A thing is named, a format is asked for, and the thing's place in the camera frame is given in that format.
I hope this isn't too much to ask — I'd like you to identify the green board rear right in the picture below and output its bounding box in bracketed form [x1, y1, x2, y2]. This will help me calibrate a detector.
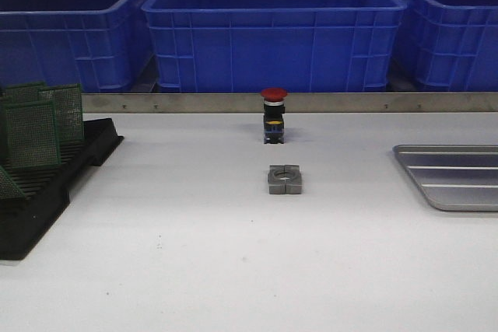
[39, 84, 84, 144]

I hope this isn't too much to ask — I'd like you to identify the silver metal tray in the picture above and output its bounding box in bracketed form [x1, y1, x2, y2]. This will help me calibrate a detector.
[393, 145, 497, 212]

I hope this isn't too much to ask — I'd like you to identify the green board front upright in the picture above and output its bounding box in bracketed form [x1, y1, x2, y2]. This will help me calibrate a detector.
[4, 100, 61, 169]

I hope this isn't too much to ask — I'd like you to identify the green board rear left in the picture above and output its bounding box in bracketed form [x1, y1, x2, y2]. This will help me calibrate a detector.
[5, 82, 47, 103]

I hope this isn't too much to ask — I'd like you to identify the black slotted board rack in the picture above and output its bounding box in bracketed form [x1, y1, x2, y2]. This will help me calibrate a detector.
[1, 118, 123, 261]

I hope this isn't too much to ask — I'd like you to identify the green board far left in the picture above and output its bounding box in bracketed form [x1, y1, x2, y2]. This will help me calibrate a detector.
[0, 96, 12, 162]

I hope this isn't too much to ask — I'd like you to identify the grey square metal block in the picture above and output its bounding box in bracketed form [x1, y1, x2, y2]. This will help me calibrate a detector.
[267, 165, 303, 194]

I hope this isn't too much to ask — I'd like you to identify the red emergency stop button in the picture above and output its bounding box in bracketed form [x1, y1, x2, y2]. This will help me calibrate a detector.
[261, 87, 288, 144]

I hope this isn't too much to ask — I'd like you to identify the centre blue plastic crate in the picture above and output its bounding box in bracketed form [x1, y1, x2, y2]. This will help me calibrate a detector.
[143, 0, 405, 93]

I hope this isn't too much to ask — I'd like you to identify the blue plastic crate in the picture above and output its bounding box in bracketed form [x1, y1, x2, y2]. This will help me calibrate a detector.
[143, 0, 405, 93]
[1, 0, 153, 93]
[392, 0, 497, 92]

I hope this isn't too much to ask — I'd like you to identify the left blue plastic crate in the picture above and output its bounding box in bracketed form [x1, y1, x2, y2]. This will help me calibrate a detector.
[1, 0, 153, 93]

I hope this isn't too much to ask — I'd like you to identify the right blue plastic crate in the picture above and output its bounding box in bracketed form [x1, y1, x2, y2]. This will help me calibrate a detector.
[392, 0, 497, 92]

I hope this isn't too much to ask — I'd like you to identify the steel table edge rail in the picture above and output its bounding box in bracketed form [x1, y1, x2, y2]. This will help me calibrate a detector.
[82, 92, 497, 114]

